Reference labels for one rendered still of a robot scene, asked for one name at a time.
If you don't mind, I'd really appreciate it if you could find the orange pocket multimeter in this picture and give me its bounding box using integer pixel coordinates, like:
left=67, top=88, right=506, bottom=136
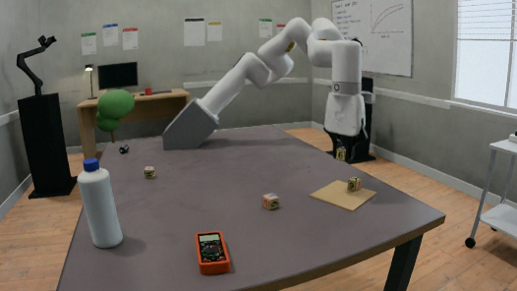
left=195, top=231, right=230, bottom=275

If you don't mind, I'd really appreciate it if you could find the white plastic bottle with blue cap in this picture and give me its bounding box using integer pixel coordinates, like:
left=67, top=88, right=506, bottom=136
left=78, top=158, right=123, bottom=249

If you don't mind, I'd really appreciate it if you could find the small tan letter block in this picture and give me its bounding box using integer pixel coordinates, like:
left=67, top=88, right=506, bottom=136
left=347, top=177, right=362, bottom=192
left=336, top=146, right=346, bottom=162
left=262, top=193, right=279, bottom=210
left=144, top=166, right=155, bottom=179

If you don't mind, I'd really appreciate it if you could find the tan flat mat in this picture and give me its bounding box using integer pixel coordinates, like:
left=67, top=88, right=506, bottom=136
left=310, top=180, right=377, bottom=211

